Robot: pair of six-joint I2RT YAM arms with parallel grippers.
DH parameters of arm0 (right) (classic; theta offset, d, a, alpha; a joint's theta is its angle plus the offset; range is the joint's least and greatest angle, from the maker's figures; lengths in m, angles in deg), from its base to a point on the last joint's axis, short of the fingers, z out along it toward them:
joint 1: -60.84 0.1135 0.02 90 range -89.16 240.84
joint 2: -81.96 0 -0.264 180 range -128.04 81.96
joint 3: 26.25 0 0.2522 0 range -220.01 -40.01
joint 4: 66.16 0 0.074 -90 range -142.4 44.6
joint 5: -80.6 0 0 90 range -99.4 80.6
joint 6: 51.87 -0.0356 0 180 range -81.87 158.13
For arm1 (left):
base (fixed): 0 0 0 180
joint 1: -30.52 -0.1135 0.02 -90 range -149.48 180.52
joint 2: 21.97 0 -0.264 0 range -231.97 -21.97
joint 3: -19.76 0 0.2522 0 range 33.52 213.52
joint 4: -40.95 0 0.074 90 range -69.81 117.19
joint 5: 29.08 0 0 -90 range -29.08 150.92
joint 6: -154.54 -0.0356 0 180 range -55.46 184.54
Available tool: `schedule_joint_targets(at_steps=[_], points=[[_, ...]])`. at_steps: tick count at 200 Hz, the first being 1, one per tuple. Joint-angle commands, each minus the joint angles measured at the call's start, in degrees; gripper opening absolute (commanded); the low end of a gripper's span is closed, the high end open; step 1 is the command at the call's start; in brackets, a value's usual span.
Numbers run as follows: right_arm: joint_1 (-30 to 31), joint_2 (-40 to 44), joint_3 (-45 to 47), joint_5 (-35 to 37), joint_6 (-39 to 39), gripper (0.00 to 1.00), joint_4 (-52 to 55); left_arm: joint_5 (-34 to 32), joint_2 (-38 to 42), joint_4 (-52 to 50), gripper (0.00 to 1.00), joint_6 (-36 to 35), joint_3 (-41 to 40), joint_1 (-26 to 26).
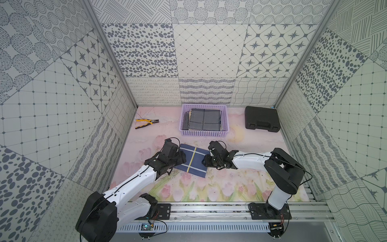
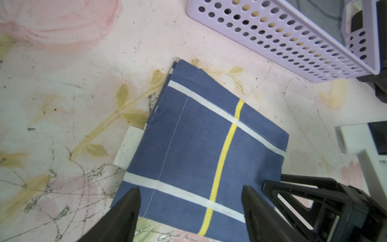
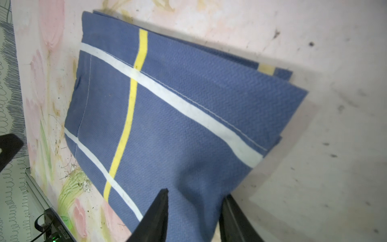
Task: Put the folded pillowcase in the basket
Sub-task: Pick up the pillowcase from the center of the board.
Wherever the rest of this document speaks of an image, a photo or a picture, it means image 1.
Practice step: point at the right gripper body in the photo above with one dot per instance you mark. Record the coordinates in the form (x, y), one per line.
(210, 161)

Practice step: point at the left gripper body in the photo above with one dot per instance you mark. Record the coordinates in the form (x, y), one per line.
(174, 154)

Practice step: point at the navy striped cloth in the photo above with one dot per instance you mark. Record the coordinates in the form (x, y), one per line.
(194, 158)

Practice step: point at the purple plastic basket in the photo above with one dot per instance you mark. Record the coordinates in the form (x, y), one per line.
(185, 112)

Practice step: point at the dark grey plaid pillowcase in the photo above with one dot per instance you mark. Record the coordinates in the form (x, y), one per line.
(205, 120)

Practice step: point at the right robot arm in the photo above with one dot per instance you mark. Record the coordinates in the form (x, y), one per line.
(286, 172)

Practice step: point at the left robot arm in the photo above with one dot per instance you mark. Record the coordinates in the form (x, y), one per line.
(104, 213)

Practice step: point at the black plastic tool case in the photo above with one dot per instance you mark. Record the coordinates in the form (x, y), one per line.
(262, 118)

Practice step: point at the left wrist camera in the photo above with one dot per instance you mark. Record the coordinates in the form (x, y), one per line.
(169, 148)

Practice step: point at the yellow handled pliers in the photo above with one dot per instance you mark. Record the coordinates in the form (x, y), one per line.
(145, 123)

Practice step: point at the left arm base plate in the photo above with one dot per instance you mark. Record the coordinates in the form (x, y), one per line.
(159, 211)

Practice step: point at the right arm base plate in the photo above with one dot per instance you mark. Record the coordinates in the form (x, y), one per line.
(260, 211)

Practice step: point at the white vented cable duct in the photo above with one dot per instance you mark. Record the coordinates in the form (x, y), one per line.
(196, 227)

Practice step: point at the aluminium mounting rail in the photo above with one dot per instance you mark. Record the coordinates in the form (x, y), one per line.
(238, 211)

